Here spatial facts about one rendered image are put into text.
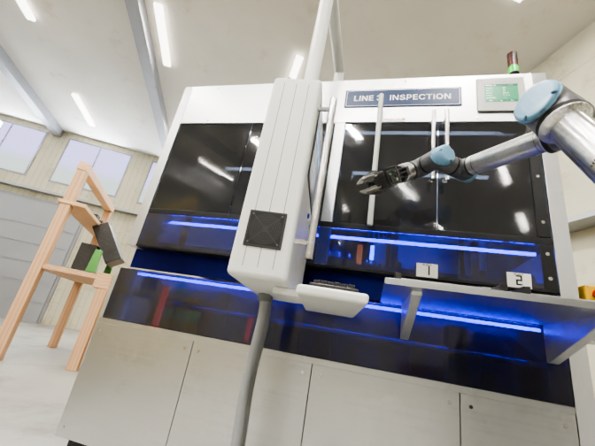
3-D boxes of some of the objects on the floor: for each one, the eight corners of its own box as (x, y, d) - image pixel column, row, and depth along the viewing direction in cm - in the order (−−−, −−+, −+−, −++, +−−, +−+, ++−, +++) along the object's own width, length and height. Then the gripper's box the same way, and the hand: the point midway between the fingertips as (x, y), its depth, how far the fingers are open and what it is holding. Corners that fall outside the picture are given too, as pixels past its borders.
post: (592, 640, 89) (525, 83, 163) (618, 649, 88) (538, 82, 161) (608, 660, 84) (531, 73, 157) (636, 670, 82) (545, 72, 155)
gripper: (405, 157, 120) (363, 169, 110) (414, 182, 120) (373, 196, 110) (390, 165, 128) (350, 176, 118) (398, 188, 127) (359, 202, 118)
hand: (359, 188), depth 117 cm, fingers closed
